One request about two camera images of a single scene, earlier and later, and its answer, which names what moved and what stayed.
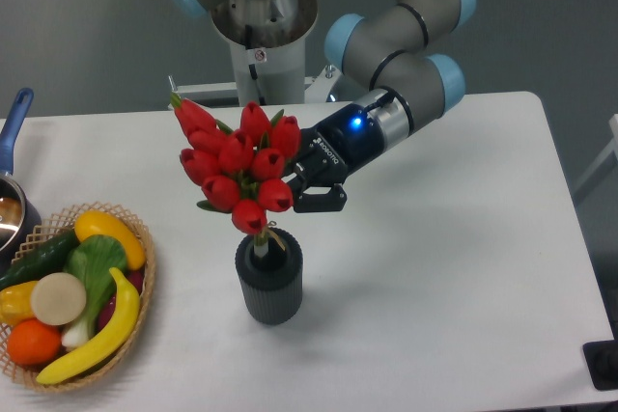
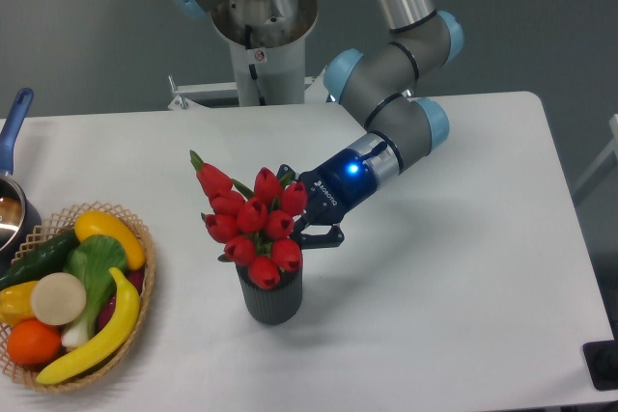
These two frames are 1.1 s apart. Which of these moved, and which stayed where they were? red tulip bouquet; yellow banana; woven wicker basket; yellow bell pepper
Moved: red tulip bouquet
Stayed: yellow banana; yellow bell pepper; woven wicker basket
